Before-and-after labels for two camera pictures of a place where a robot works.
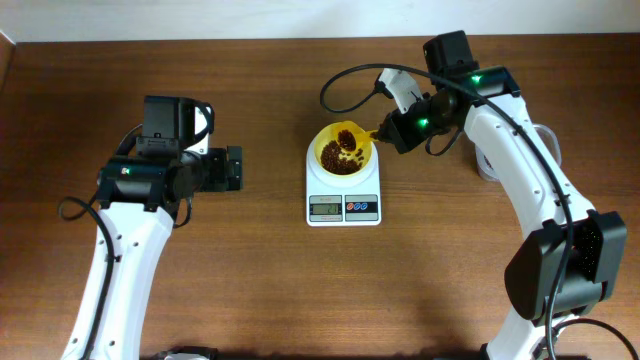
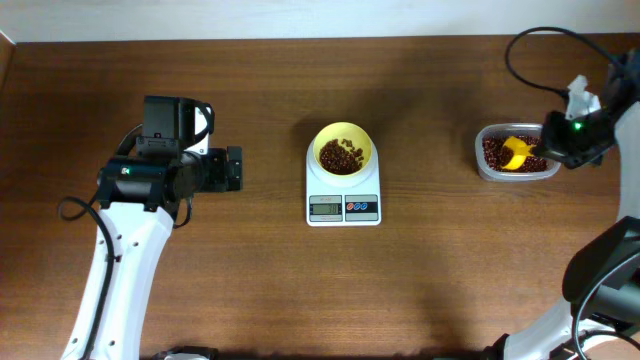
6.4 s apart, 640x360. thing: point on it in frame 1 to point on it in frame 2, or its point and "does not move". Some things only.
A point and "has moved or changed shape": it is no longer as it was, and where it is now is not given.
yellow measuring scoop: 349,138 has moved or changed shape
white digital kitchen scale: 334,200 does not move
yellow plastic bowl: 342,148 does not move
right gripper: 392,132 to 552,150
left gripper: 233,167 does not move
